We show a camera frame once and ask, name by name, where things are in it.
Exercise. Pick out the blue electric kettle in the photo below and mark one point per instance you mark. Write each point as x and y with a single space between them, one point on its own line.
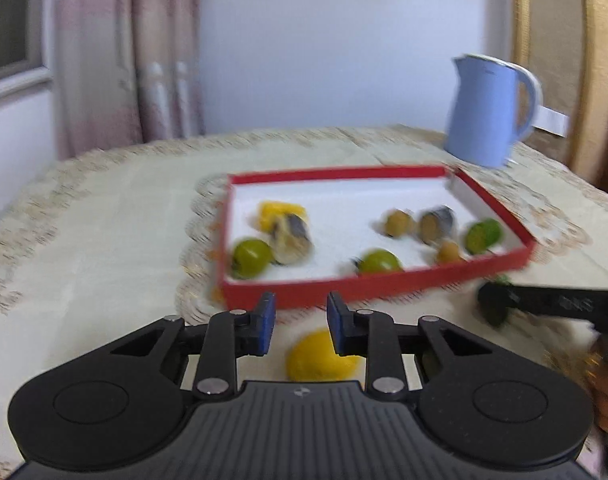
495 107

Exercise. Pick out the brown longan front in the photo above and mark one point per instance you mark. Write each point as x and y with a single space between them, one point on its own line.
448 252

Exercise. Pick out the white wall switch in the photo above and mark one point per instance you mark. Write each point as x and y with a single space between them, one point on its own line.
551 121

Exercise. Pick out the brown longan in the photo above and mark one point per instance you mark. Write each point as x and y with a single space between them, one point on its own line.
399 223
448 252

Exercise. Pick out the green round fruit left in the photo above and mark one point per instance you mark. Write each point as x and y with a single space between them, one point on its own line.
250 258

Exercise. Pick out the gold framed headboard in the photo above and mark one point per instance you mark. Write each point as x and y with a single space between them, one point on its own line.
565 44

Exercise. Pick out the pink floral curtain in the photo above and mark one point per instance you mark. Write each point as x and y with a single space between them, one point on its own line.
125 72

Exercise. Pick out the red shallow box tray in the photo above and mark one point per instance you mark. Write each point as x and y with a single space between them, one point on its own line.
346 207

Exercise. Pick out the window with white frame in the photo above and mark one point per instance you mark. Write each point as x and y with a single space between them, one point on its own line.
22 62

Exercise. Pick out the yellow fruit piece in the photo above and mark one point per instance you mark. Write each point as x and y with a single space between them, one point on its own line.
269 210
313 359

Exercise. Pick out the brown longan back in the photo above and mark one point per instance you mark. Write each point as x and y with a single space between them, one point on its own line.
399 223

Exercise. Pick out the green round fruit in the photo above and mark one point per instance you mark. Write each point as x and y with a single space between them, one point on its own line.
250 258
378 261

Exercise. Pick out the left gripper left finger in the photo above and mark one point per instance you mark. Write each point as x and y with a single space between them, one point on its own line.
225 338

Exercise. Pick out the green cut cucumber chunk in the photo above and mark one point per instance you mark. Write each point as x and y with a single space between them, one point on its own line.
483 235

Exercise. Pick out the eggplant half cut piece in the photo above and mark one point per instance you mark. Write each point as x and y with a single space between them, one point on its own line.
290 240

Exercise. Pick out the green avocado half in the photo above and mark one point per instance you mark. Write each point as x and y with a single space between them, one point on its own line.
493 309

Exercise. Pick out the cream embroidered tablecloth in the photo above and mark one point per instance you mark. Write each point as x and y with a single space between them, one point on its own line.
108 242

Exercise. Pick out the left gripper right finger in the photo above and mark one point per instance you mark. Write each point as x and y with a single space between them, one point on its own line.
373 336

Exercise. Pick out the green round fruit front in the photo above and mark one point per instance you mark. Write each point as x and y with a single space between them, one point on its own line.
378 261

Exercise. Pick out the dark eggplant slice right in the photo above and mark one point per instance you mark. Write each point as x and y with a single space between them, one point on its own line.
436 225

